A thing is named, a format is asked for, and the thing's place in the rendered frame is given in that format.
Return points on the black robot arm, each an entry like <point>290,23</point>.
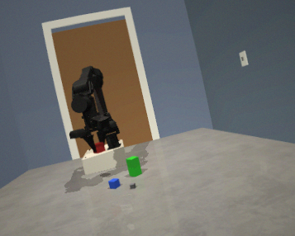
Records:
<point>91,82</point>

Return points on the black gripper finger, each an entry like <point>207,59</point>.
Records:
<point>89,140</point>
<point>102,135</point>

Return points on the green block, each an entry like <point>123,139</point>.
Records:
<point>132,162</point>
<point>133,172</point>

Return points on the blue block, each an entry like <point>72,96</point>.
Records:
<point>114,183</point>

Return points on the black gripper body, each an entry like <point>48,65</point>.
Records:
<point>86,131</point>

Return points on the red block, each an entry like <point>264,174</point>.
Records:
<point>100,148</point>

